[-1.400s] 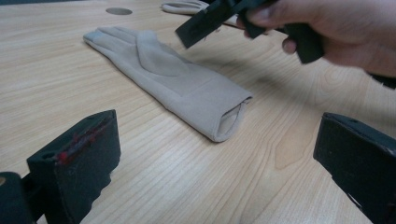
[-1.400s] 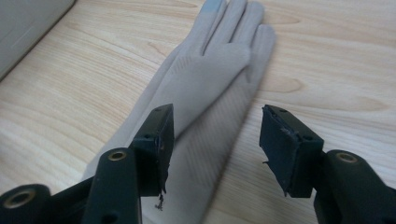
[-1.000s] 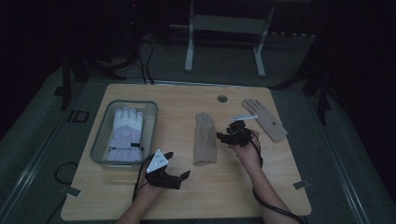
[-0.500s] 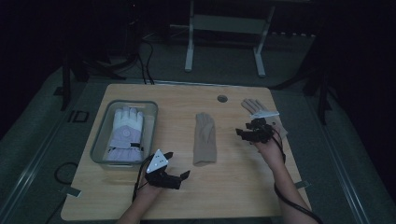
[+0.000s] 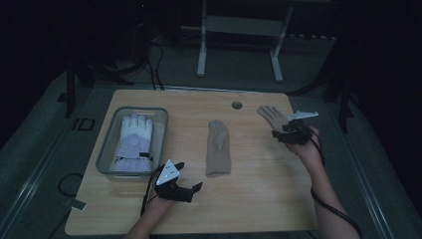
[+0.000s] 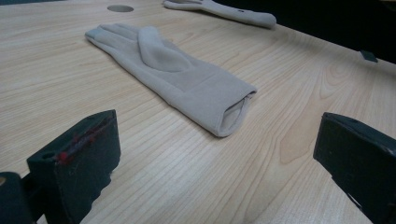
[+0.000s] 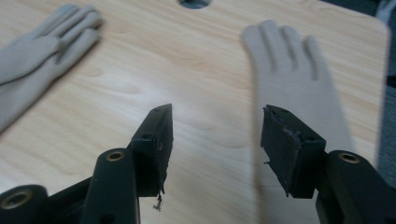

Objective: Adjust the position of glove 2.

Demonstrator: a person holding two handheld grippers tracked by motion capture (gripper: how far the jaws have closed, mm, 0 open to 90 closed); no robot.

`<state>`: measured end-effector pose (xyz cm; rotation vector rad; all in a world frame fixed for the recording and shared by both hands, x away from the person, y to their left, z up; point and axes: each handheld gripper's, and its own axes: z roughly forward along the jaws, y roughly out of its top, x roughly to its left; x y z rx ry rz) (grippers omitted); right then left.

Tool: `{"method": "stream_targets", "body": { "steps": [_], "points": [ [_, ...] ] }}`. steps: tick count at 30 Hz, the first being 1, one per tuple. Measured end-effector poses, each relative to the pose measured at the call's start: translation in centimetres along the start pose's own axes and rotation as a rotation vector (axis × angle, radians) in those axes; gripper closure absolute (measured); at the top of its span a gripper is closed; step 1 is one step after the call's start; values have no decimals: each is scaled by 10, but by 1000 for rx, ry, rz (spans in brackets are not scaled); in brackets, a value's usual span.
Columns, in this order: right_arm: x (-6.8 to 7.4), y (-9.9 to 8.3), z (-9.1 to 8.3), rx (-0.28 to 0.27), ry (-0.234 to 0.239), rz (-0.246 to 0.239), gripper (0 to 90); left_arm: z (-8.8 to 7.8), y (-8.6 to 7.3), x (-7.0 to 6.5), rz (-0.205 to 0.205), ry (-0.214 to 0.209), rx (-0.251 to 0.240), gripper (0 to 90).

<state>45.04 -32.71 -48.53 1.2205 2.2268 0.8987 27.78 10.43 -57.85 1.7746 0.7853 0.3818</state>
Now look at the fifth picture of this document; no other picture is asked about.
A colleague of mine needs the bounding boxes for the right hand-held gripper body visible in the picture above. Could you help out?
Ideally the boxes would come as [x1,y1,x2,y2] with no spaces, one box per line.
[281,110,319,146]

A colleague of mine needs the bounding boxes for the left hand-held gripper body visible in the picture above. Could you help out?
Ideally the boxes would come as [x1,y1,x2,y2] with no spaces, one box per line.
[153,158,195,203]

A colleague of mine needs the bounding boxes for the beige knit glove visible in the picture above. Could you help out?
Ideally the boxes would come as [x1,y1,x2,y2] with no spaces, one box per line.
[205,119,232,177]
[257,105,291,132]

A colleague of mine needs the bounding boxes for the clear plastic bin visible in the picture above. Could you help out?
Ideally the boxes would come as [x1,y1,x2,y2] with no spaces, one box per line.
[95,106,169,182]

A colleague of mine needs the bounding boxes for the lilac white ski glove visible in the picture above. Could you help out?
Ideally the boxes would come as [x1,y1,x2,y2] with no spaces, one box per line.
[112,114,155,173]

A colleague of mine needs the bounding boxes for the person's right hand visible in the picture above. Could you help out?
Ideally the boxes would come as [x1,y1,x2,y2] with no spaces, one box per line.
[287,127,324,174]

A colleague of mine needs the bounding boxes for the person's left hand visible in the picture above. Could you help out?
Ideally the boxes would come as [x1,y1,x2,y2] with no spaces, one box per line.
[144,192,174,217]

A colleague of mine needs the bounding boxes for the dark tripod stand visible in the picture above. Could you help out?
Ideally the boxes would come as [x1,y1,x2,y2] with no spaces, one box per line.
[58,33,135,120]
[288,33,354,133]

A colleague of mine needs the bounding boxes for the grey tape piece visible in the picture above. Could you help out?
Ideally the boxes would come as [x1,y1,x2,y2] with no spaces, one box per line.
[70,198,89,212]

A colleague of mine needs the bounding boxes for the white metal stand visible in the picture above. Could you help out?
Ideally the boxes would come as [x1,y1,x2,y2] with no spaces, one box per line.
[196,0,295,84]

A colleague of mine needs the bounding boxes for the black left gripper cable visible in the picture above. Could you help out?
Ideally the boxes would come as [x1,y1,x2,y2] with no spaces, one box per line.
[139,163,165,217]

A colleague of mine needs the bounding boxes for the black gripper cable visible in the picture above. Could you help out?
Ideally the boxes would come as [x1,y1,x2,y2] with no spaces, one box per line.
[308,127,364,239]
[139,163,165,217]

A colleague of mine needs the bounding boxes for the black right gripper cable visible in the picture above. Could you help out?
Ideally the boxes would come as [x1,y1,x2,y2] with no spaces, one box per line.
[308,127,364,239]

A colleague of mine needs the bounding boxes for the black hanging cables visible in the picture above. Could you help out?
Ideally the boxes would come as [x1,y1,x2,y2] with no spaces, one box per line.
[144,39,166,92]

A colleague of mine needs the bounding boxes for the black rectangular floor frame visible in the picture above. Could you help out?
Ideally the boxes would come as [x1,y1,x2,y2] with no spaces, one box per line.
[72,117,97,132]

